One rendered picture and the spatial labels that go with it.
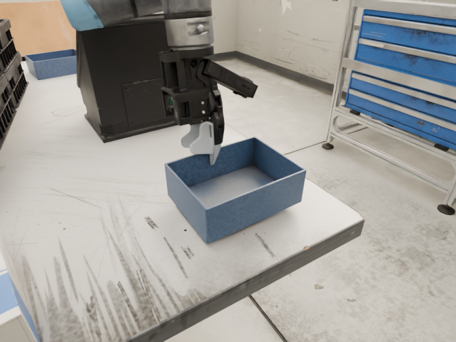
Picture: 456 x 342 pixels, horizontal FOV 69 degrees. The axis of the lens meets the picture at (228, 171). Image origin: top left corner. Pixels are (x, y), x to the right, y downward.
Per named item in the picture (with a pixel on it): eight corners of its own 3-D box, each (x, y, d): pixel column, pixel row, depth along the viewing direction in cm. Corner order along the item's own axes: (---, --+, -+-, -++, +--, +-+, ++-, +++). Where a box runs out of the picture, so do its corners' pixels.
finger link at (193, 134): (180, 163, 64) (175, 118, 60) (207, 156, 67) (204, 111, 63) (187, 169, 62) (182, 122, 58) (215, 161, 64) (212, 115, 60)
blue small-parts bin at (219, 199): (253, 164, 71) (254, 136, 67) (302, 201, 60) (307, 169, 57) (167, 195, 62) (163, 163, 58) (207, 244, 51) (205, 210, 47)
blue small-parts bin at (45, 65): (38, 80, 129) (32, 62, 126) (29, 72, 139) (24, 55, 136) (89, 71, 140) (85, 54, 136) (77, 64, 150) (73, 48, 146)
